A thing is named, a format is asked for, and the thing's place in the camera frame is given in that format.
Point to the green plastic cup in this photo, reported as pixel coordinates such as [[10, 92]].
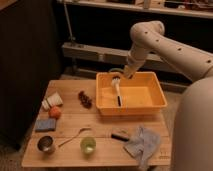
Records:
[[88, 145]]

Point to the grey cloth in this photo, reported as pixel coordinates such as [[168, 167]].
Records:
[[142, 145]]

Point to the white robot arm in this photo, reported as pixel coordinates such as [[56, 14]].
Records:
[[192, 140]]

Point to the black handled brush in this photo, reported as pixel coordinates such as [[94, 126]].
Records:
[[121, 135]]

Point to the dark grape bunch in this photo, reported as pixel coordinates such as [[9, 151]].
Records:
[[85, 100]]

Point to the metal cup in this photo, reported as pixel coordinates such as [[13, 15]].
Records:
[[46, 144]]

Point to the metal pole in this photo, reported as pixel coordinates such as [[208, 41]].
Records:
[[72, 38]]

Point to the blue sponge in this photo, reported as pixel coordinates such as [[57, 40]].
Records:
[[44, 125]]

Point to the yellow plastic tray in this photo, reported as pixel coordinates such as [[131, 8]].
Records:
[[140, 95]]

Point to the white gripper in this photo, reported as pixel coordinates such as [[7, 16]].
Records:
[[129, 71]]

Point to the wall shelf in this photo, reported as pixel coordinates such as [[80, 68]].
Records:
[[146, 7]]

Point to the grey metal beam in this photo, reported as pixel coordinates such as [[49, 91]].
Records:
[[119, 57]]

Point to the orange fruit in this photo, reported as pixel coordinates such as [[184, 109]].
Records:
[[55, 112]]

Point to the white dish brush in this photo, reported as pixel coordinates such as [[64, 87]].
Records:
[[116, 85]]

